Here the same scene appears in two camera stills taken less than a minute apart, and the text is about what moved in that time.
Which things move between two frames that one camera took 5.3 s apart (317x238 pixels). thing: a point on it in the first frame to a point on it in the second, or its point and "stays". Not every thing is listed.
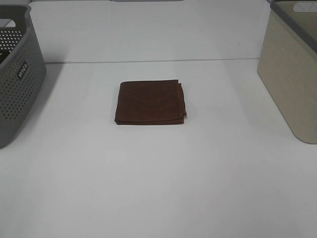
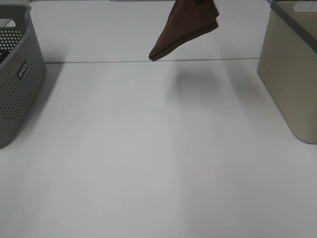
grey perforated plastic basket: (23, 68) stays
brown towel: (150, 102) to (187, 20)
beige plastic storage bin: (288, 64) stays
